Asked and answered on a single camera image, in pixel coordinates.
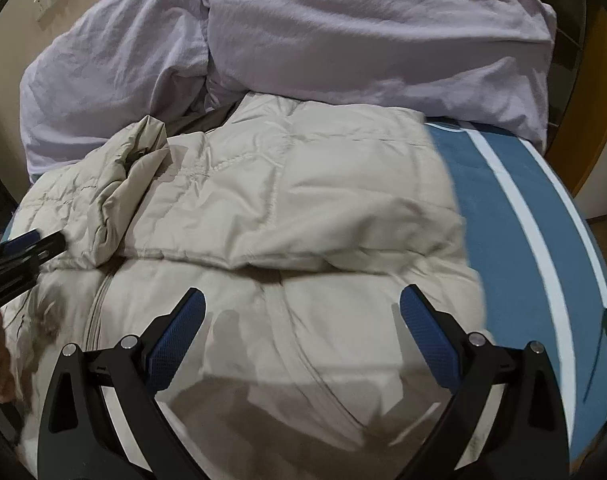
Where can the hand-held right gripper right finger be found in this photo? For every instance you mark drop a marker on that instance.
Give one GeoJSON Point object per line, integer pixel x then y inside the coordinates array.
{"type": "Point", "coordinates": [426, 331]}

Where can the person's left hand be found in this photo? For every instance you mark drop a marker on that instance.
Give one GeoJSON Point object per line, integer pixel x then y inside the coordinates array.
{"type": "Point", "coordinates": [3, 370]}

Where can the beige puffer jacket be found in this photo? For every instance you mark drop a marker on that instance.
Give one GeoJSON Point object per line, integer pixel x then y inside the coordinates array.
{"type": "Point", "coordinates": [283, 200]}

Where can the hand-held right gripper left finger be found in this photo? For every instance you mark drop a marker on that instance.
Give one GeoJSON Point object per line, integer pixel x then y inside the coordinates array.
{"type": "Point", "coordinates": [176, 331]}

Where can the blue white-striped bed sheet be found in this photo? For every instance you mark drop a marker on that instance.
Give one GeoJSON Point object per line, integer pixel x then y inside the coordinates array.
{"type": "Point", "coordinates": [503, 220]}

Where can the lavender duvet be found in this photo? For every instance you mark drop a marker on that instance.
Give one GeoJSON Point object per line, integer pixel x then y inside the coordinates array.
{"type": "Point", "coordinates": [358, 35]}

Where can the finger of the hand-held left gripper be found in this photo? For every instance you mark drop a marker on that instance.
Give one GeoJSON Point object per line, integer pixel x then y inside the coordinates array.
{"type": "Point", "coordinates": [26, 245]}

